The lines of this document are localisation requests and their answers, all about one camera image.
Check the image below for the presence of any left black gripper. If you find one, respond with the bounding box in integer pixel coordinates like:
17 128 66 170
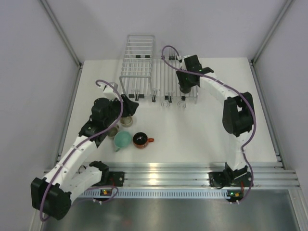
104 94 139 127

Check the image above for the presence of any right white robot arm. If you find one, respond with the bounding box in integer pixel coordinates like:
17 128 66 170
176 55 255 189

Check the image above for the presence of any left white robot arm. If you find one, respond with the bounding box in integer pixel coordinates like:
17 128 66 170
30 94 139 221

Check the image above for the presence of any beige speckled cup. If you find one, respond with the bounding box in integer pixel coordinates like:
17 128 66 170
120 116 133 128

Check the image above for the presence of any grey-green small cup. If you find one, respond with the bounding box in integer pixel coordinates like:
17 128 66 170
107 125 119 139

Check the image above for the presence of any teal mug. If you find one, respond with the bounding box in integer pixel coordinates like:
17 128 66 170
114 131 132 152

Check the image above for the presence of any silver wire dish rack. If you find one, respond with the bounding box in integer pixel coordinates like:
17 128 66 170
151 58 198 108

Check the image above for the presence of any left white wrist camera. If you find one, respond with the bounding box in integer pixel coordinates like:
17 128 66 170
101 85 119 100

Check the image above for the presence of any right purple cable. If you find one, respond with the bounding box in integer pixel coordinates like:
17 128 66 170
161 45 256 204

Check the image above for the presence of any purple cable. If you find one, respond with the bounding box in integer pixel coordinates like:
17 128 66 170
161 45 256 204
39 79 125 222

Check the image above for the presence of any tall white wire rack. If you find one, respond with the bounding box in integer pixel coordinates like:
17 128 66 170
119 34 155 101

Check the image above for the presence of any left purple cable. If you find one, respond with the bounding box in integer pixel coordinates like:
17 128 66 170
39 79 125 222

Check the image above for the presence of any slotted cable duct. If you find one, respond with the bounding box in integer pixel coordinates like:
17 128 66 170
79 188 240 199

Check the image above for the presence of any aluminium rail frame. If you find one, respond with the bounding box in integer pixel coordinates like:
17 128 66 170
107 162 300 190

